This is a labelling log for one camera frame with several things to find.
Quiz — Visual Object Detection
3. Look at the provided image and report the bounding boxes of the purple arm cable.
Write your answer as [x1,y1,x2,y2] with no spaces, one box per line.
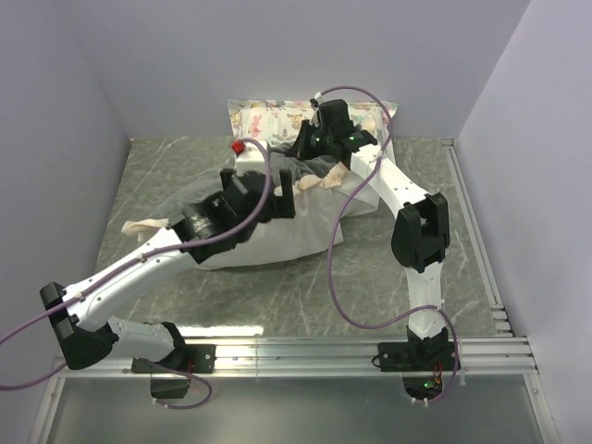
[0,137,274,392]
[316,85,463,408]

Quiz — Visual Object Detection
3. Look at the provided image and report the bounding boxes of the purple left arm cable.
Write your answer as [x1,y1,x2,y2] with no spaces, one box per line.
[0,137,274,392]

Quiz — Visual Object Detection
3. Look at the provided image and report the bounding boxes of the aluminium front rail frame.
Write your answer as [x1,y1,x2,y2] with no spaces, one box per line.
[30,337,560,443]

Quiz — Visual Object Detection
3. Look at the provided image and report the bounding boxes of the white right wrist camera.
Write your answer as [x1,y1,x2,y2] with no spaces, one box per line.
[310,92,324,109]

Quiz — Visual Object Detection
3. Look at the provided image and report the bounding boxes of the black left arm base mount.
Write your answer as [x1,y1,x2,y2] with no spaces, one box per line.
[131,342,217,408]

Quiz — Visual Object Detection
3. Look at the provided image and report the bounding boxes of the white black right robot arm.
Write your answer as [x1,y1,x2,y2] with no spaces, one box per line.
[288,98,453,370]

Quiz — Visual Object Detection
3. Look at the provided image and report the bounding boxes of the animal print patterned pillow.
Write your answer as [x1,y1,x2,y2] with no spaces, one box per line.
[228,100,388,146]

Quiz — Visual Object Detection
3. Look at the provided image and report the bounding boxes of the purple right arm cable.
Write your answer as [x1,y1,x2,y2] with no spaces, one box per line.
[316,85,463,408]

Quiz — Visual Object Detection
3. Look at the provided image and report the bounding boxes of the grey quilted plush pillowcase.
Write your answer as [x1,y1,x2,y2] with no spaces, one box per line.
[148,143,347,219]

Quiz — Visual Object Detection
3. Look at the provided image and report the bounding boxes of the white pillow with cream ruffle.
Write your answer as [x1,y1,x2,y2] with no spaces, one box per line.
[121,143,362,270]

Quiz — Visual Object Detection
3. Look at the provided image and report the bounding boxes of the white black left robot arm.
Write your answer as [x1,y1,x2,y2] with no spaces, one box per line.
[40,169,295,372]

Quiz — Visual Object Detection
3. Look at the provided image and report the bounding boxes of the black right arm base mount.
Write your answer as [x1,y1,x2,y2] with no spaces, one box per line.
[371,338,461,407]

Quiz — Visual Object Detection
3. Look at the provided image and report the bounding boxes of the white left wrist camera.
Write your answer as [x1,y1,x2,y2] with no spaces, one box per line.
[231,141,265,176]

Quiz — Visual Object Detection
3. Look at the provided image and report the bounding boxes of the aluminium right side rail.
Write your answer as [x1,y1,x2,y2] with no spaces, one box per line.
[442,139,514,337]

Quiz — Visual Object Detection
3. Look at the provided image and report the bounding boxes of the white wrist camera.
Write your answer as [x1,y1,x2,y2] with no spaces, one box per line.
[310,92,324,109]
[231,141,265,176]

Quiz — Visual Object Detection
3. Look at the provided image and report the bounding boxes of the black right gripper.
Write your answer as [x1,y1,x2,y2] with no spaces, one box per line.
[285,122,333,165]

